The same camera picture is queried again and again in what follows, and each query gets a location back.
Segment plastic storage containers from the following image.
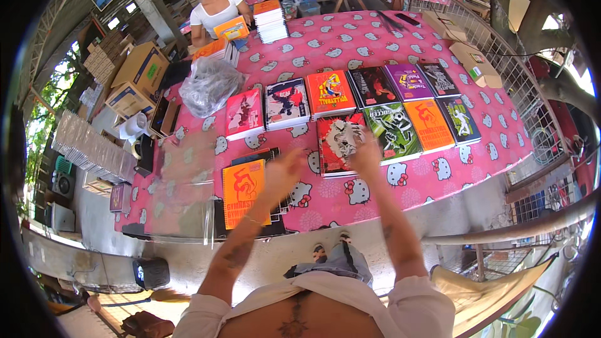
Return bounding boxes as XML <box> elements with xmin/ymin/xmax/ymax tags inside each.
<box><xmin>281</xmin><ymin>0</ymin><xmax>323</xmax><ymax>20</ymax></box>

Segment person's right hand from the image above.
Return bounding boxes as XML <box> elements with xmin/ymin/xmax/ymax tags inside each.
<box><xmin>347</xmin><ymin>126</ymin><xmax>385</xmax><ymax>180</ymax></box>

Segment crumpled clear plastic bag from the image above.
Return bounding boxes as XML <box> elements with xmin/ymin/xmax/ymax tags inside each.
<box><xmin>178</xmin><ymin>56</ymin><xmax>248</xmax><ymax>119</ymax></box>

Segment purple notebook stack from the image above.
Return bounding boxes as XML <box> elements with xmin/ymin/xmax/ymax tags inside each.
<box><xmin>384</xmin><ymin>63</ymin><xmax>435</xmax><ymax>103</ymax></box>

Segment clear plastic sleeves pile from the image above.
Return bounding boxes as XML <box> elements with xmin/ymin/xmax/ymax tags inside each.
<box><xmin>144</xmin><ymin>131</ymin><xmax>218</xmax><ymax>247</ymax></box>

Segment black red notebook stack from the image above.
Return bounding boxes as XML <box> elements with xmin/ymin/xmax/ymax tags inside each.
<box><xmin>347</xmin><ymin>66</ymin><xmax>400</xmax><ymax>110</ymax></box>

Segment red white figure notebook stack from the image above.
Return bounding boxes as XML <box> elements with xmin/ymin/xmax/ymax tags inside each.
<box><xmin>316</xmin><ymin>112</ymin><xmax>372</xmax><ymax>179</ymax></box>

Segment yellow fabric chair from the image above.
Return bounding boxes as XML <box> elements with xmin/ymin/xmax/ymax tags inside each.
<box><xmin>429</xmin><ymin>253</ymin><xmax>560</xmax><ymax>338</ymax></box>

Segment white blue red notebook stack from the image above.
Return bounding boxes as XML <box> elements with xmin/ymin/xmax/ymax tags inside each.
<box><xmin>264</xmin><ymin>78</ymin><xmax>312</xmax><ymax>131</ymax></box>

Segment orange spiral notebook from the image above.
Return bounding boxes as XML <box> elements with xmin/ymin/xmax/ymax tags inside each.
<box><xmin>222</xmin><ymin>159</ymin><xmax>273</xmax><ymax>231</ymax></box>

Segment large cardboard boxes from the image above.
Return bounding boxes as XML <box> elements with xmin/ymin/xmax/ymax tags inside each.
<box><xmin>105</xmin><ymin>41</ymin><xmax>171</xmax><ymax>121</ymax></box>

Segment black flat case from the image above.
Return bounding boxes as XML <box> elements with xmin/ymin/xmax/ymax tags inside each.
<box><xmin>395</xmin><ymin>12</ymin><xmax>422</xmax><ymax>28</ymax></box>

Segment dark blue green notebook stack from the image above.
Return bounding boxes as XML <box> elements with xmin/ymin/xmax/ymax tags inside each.
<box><xmin>436</xmin><ymin>96</ymin><xmax>483</xmax><ymax>146</ymax></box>

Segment person's left hand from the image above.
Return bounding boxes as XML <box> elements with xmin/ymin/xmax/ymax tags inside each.
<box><xmin>261</xmin><ymin>147</ymin><xmax>307</xmax><ymax>211</ymax></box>

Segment broom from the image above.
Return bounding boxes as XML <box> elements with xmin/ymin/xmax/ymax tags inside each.
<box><xmin>86</xmin><ymin>288</ymin><xmax>192</xmax><ymax>314</ymax></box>

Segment black open tray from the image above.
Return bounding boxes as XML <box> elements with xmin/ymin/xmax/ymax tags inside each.
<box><xmin>149</xmin><ymin>96</ymin><xmax>182</xmax><ymax>140</ymax></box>

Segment person's legs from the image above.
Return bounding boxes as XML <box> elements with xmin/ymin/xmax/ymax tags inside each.
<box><xmin>284</xmin><ymin>230</ymin><xmax>374</xmax><ymax>288</ymax></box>

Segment small flat cardboard box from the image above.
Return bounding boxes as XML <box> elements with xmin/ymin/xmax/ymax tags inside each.
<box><xmin>422</xmin><ymin>10</ymin><xmax>469</xmax><ymax>42</ymax></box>

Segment brown bag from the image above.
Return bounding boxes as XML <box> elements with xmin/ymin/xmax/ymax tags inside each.
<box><xmin>121</xmin><ymin>310</ymin><xmax>176</xmax><ymax>338</ymax></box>

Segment pink cat print tablecloth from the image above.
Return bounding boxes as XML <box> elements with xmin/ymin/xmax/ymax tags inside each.
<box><xmin>114</xmin><ymin>9</ymin><xmax>536</xmax><ymax>234</ymax></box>

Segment tall white notebook stack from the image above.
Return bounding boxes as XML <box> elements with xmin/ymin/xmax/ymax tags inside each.
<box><xmin>252</xmin><ymin>0</ymin><xmax>290</xmax><ymax>45</ymax></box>

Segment low orange notebook stack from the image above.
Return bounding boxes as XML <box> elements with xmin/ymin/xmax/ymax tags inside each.
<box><xmin>192</xmin><ymin>37</ymin><xmax>240</xmax><ymax>67</ymax></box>

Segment white wire fence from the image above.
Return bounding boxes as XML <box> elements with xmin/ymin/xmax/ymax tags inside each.
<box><xmin>408</xmin><ymin>0</ymin><xmax>570</xmax><ymax>186</ymax></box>

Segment large flat cardboard box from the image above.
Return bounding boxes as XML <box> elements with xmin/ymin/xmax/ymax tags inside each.
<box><xmin>449</xmin><ymin>42</ymin><xmax>503</xmax><ymax>89</ymax></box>

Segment purple book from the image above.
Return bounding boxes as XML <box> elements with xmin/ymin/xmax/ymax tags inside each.
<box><xmin>109</xmin><ymin>182</ymin><xmax>126</xmax><ymax>213</ymax></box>

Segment black sticks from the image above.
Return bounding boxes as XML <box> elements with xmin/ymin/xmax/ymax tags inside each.
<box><xmin>375</xmin><ymin>9</ymin><xmax>405</xmax><ymax>32</ymax></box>

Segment black tape dispenser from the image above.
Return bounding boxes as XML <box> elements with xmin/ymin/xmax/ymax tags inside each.
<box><xmin>131</xmin><ymin>133</ymin><xmax>156</xmax><ymax>177</ymax></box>

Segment person's body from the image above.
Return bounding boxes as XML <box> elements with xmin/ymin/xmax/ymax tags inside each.
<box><xmin>171</xmin><ymin>270</ymin><xmax>457</xmax><ymax>338</ymax></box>

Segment orange blue notebook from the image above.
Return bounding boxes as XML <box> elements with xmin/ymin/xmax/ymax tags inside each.
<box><xmin>213</xmin><ymin>15</ymin><xmax>251</xmax><ymax>42</ymax></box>

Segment white box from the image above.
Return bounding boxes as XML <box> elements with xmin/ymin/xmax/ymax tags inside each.
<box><xmin>49</xmin><ymin>201</ymin><xmax>76</xmax><ymax>234</ymax></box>

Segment pink notebook stack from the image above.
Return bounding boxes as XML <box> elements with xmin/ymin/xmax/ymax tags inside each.
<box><xmin>225</xmin><ymin>88</ymin><xmax>266</xmax><ymax>142</ymax></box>

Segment row of clear packets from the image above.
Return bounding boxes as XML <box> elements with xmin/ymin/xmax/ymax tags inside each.
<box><xmin>51</xmin><ymin>109</ymin><xmax>138</xmax><ymax>185</ymax></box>

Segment black speaker box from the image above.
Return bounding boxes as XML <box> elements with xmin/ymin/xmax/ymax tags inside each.
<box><xmin>132</xmin><ymin>257</ymin><xmax>171</xmax><ymax>291</ymax></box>

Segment dark notebooks pile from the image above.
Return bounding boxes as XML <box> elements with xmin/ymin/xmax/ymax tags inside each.
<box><xmin>213</xmin><ymin>146</ymin><xmax>292</xmax><ymax>238</ymax></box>

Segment orange yellow figure notebook stack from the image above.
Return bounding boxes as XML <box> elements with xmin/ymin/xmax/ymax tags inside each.
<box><xmin>305</xmin><ymin>70</ymin><xmax>358</xmax><ymax>121</ymax></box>

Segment orange red figure notebook stack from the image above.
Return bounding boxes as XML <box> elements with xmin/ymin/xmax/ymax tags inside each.
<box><xmin>403</xmin><ymin>98</ymin><xmax>456</xmax><ymax>155</ymax></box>

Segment grey floor fan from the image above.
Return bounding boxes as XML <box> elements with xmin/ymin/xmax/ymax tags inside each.
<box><xmin>51</xmin><ymin>171</ymin><xmax>76</xmax><ymax>199</ymax></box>

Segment stack of small cardboard boxes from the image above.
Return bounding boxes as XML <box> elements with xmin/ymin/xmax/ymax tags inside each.
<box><xmin>83</xmin><ymin>30</ymin><xmax>137</xmax><ymax>86</ymax></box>

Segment black grey notebook stack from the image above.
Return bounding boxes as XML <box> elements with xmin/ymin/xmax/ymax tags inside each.
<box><xmin>416</xmin><ymin>61</ymin><xmax>462</xmax><ymax>99</ymax></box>

